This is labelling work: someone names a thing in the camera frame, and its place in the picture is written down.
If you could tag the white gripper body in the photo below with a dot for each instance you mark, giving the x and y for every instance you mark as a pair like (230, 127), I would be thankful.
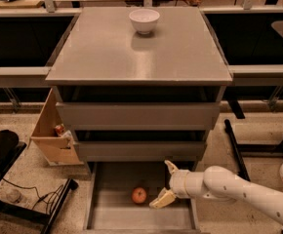
(177, 182)

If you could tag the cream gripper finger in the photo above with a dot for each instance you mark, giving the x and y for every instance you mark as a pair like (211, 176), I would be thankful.
(165, 198)
(172, 168)

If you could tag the red apple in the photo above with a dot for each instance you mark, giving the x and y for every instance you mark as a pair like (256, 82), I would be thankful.
(139, 195)

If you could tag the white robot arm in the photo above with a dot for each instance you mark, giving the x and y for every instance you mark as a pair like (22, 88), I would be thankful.
(218, 183)

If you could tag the grey open bottom drawer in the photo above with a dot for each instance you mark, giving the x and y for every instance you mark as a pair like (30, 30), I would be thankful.
(111, 209)

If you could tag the grey middle drawer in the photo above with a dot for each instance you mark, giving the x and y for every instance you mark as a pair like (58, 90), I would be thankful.
(139, 151)

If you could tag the grey drawer cabinet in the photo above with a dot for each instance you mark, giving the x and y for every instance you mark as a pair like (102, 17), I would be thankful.
(104, 60)

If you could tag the grey top drawer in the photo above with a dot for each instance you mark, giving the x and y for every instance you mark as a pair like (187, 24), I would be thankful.
(139, 116)

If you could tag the black table leg base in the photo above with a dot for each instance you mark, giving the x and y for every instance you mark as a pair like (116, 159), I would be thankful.
(250, 150)

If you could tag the wooden box on floor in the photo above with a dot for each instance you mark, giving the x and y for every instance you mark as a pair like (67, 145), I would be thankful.
(58, 150)

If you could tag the red snack packet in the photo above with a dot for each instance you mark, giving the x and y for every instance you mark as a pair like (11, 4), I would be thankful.
(60, 130)

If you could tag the white ceramic bowl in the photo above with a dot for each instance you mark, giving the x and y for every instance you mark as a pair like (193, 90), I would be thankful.
(144, 20)

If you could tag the left metal railing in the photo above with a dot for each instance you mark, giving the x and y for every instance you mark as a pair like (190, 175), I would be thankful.
(30, 40)

